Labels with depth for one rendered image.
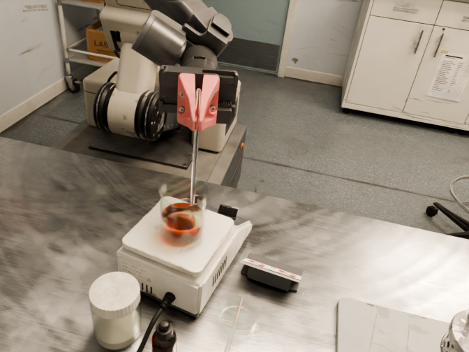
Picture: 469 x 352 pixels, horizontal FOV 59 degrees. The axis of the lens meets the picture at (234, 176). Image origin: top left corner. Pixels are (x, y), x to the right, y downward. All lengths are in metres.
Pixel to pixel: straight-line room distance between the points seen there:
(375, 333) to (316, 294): 0.10
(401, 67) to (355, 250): 2.32
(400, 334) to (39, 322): 0.48
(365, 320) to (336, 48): 3.02
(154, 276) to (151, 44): 0.31
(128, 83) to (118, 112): 0.10
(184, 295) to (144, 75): 0.97
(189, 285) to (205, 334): 0.07
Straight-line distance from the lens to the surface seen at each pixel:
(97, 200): 0.78
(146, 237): 0.57
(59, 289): 0.65
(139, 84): 1.41
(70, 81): 3.02
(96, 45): 2.92
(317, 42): 3.50
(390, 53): 2.94
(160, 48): 0.60
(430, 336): 0.66
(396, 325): 0.65
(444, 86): 3.07
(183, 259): 0.54
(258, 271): 0.62
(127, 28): 1.41
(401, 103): 3.07
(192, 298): 0.56
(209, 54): 0.63
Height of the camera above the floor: 1.23
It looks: 34 degrees down
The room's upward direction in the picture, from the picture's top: 7 degrees clockwise
